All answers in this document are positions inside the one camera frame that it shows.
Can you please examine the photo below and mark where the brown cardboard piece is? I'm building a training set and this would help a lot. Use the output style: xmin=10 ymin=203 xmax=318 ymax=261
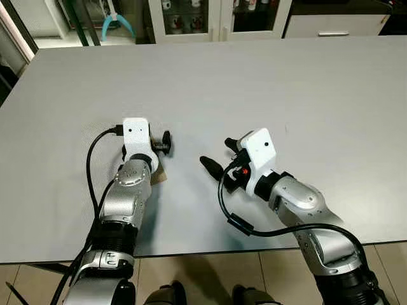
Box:
xmin=149 ymin=166 xmax=168 ymax=186

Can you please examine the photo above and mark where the white drawer unit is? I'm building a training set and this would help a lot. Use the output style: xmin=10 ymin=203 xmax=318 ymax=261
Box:
xmin=284 ymin=13 xmax=390 ymax=38

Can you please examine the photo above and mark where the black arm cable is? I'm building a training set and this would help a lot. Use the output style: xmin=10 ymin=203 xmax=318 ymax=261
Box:
xmin=217 ymin=168 xmax=364 ymax=256
xmin=85 ymin=126 xmax=125 ymax=220

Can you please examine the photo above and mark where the white glass door cabinet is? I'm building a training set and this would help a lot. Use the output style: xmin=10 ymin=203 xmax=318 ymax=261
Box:
xmin=148 ymin=0 xmax=294 ymax=43

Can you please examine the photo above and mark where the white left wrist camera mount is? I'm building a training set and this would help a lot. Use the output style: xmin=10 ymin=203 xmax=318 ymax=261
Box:
xmin=122 ymin=118 xmax=157 ymax=171

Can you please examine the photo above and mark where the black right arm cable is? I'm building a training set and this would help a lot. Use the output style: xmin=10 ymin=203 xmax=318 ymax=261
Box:
xmin=217 ymin=168 xmax=364 ymax=256

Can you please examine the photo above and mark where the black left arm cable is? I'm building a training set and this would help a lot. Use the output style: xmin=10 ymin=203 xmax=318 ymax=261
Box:
xmin=85 ymin=126 xmax=125 ymax=220

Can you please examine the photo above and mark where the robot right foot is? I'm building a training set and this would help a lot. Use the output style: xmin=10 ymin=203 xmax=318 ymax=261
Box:
xmin=231 ymin=284 xmax=281 ymax=305

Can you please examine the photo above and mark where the teal plastic clamp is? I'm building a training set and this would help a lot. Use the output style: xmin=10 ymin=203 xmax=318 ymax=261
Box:
xmin=101 ymin=13 xmax=136 ymax=43

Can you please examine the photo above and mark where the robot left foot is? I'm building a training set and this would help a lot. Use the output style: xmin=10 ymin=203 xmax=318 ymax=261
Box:
xmin=142 ymin=281 xmax=188 ymax=305

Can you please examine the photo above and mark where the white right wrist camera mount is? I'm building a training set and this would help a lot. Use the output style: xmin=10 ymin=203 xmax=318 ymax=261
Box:
xmin=237 ymin=129 xmax=279 ymax=199

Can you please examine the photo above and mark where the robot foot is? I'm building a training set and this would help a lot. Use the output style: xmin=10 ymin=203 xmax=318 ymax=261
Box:
xmin=142 ymin=281 xmax=188 ymax=305
xmin=231 ymin=284 xmax=281 ymax=305

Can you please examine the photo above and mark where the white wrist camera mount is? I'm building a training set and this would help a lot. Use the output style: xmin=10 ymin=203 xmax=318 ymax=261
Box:
xmin=237 ymin=129 xmax=279 ymax=199
xmin=122 ymin=118 xmax=157 ymax=171

